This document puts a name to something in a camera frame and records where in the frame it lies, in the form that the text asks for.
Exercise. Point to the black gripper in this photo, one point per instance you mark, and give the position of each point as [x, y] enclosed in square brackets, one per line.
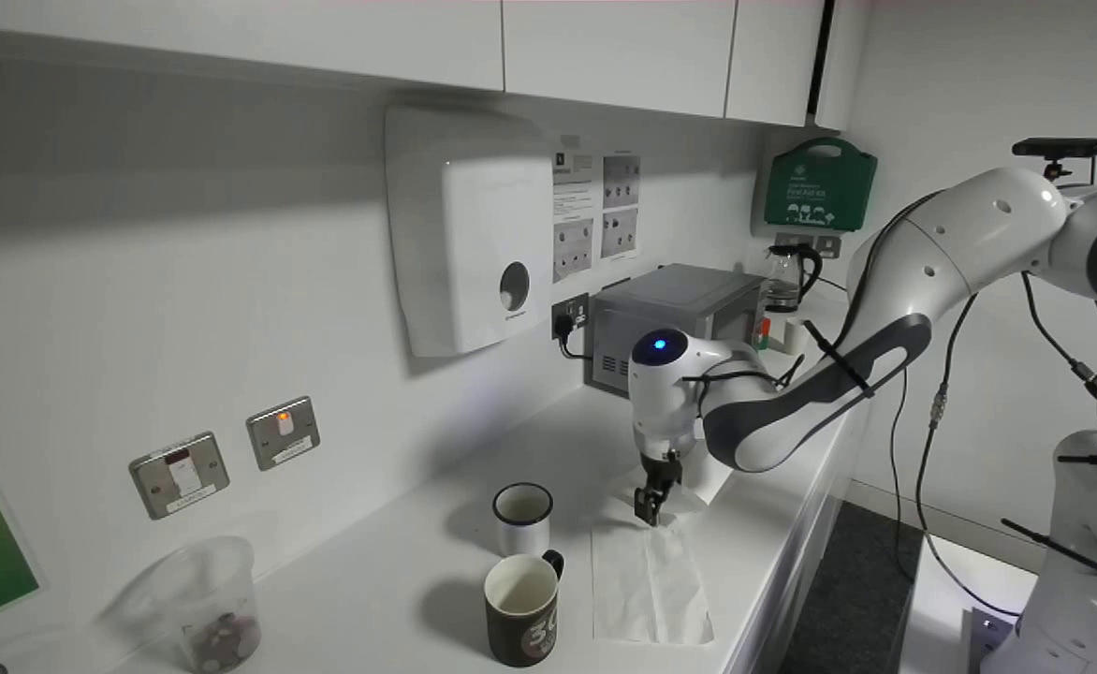
[662, 473]

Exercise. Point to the white mug blue rim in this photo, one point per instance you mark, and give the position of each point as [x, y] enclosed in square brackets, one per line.
[521, 525]

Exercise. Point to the black mug white inside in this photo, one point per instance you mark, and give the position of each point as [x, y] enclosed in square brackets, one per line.
[521, 619]

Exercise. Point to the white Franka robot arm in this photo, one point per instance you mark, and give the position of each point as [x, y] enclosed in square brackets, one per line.
[947, 250]

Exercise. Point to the white base cabinet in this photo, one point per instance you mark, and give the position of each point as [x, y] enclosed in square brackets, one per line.
[809, 525]

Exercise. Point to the red and green object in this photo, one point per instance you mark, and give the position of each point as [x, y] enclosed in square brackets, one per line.
[766, 332]

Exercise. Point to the silver microwave oven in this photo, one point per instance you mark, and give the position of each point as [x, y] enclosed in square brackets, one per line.
[671, 296]

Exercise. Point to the small white cup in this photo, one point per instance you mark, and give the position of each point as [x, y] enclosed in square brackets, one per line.
[797, 334]

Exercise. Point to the black floor mat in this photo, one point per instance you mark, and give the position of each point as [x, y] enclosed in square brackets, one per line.
[852, 601]

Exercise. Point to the black glass kettle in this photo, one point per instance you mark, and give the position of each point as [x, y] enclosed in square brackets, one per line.
[797, 269]

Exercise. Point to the white paper towel dispenser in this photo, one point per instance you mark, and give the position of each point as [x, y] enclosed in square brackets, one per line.
[474, 250]

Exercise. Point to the white robot mounting platform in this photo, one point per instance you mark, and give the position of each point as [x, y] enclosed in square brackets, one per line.
[960, 584]

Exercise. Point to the green first aid box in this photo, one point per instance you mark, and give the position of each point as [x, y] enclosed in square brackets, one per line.
[817, 190]

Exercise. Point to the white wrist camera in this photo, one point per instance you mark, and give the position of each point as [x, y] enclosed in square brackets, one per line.
[707, 477]

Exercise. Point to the black wall plug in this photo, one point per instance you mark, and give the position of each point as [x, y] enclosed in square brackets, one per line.
[567, 324]

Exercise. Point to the white printed wall sheet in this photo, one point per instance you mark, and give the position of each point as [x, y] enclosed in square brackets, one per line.
[575, 183]
[618, 233]
[618, 181]
[575, 250]

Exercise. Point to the silver wall switch red light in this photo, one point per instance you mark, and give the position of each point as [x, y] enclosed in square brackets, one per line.
[284, 430]

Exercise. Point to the white wall cabinet door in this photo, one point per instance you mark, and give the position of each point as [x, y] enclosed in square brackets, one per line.
[774, 59]
[622, 51]
[223, 30]

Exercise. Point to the silver wall switch plate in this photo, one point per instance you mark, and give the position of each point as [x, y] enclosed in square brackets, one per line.
[178, 477]

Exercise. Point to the black camera on boom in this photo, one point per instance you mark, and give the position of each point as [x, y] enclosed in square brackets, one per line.
[1060, 148]

